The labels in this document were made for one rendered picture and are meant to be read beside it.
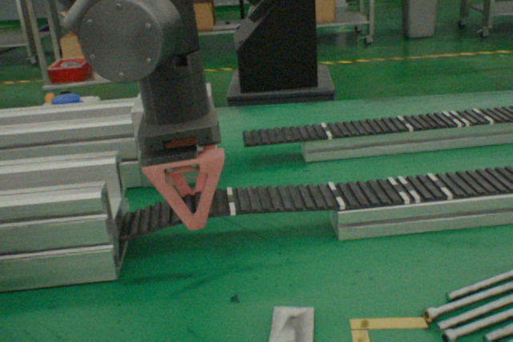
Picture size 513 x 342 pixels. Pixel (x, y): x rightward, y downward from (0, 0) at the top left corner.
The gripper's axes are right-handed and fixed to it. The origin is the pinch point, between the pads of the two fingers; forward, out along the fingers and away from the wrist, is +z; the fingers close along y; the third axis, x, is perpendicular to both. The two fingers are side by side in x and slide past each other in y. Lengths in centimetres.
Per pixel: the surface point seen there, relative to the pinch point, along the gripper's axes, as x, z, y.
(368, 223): 15.7, 3.5, 2.3
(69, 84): -79, 43, -300
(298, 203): 9.5, 0.4, 1.9
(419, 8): 210, 50, -459
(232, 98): 8, 3, -51
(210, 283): 0.6, 4.0, 6.8
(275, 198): 7.6, 0.1, 0.5
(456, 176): 25.7, 1.6, -0.8
